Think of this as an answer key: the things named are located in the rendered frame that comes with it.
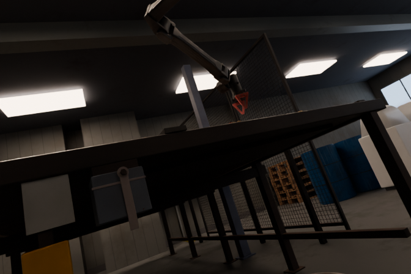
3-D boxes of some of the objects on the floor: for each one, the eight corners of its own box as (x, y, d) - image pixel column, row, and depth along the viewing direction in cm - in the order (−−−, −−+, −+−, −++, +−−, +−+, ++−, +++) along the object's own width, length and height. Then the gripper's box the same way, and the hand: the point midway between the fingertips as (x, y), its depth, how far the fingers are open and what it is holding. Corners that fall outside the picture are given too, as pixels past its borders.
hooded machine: (446, 174, 379) (403, 97, 414) (424, 185, 354) (380, 102, 388) (402, 182, 434) (367, 113, 468) (381, 192, 408) (345, 118, 443)
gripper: (242, 77, 133) (253, 104, 129) (238, 88, 147) (248, 113, 143) (229, 81, 132) (240, 109, 128) (227, 91, 146) (236, 117, 142)
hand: (244, 109), depth 136 cm, fingers open, 9 cm apart
